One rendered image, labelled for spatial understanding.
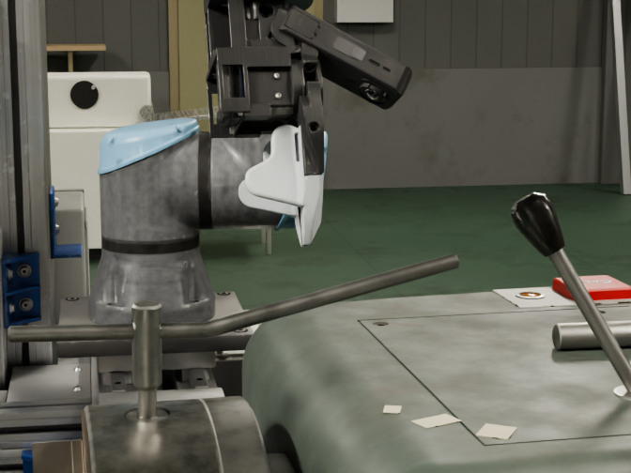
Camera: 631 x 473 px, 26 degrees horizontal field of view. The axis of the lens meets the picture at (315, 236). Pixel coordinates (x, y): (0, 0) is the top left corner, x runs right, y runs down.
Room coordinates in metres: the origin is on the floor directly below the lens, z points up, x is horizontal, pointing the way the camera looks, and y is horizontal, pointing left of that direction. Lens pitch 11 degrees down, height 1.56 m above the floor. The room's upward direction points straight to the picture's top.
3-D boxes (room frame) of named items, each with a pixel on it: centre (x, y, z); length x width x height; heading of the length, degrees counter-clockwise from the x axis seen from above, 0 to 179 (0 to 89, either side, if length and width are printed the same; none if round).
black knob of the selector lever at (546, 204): (0.99, -0.16, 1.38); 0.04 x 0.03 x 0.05; 102
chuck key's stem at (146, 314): (0.98, 0.13, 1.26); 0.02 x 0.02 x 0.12
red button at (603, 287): (1.30, -0.27, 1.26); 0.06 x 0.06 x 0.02; 12
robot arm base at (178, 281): (1.60, 0.20, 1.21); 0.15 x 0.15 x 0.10
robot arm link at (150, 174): (1.60, 0.19, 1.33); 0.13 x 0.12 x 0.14; 92
